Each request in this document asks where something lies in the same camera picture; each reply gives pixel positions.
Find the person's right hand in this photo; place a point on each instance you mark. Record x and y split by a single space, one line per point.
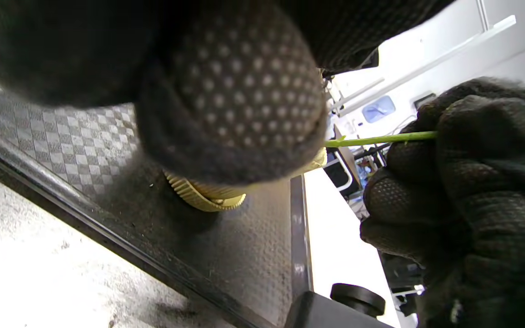
481 205

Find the person's left hand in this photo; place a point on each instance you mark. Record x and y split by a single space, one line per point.
235 91

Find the yellow ribbed flower pot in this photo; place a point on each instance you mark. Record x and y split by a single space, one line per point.
208 198

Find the red artificial rose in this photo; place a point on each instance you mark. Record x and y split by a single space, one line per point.
381 138

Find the dark brown plastic tray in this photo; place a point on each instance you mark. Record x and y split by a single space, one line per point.
244 255

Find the dark grey right controller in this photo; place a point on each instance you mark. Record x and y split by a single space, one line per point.
326 312

